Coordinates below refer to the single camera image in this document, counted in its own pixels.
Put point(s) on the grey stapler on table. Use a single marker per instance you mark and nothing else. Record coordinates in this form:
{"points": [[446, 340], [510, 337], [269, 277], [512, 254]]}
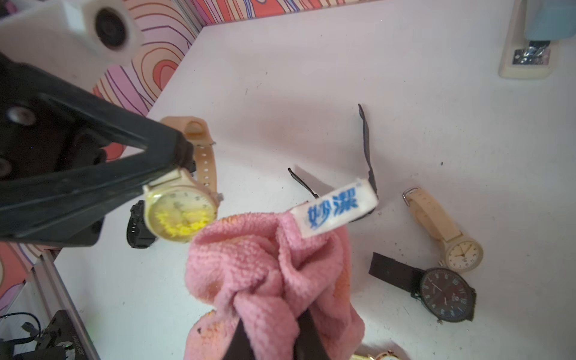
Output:
{"points": [[535, 30]]}

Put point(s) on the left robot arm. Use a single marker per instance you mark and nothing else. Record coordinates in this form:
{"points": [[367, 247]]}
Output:
{"points": [[75, 41]]}

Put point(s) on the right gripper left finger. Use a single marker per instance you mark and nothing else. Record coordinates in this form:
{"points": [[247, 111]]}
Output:
{"points": [[240, 346]]}

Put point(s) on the beige looped watch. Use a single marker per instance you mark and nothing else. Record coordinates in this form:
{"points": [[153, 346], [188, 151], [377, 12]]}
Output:
{"points": [[460, 252], [178, 205]]}

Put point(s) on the pink cloth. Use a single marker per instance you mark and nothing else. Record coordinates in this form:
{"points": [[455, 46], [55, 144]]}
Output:
{"points": [[264, 270]]}

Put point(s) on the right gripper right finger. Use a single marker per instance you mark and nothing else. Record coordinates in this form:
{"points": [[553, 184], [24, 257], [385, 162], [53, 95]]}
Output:
{"points": [[308, 345]]}

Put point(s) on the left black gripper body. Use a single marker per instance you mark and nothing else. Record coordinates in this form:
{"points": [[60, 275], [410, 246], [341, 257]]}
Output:
{"points": [[44, 138]]}

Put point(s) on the beige strap yellow dial watch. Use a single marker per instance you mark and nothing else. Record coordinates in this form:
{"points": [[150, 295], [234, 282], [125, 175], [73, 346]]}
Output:
{"points": [[387, 355]]}

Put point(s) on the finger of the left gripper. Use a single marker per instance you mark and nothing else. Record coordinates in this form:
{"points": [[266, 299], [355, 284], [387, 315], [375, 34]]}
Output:
{"points": [[63, 205], [89, 123]]}

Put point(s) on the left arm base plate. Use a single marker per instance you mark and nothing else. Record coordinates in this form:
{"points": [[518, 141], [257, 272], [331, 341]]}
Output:
{"points": [[64, 337]]}

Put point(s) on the small black looped watch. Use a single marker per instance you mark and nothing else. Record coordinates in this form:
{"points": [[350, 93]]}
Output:
{"points": [[138, 235]]}

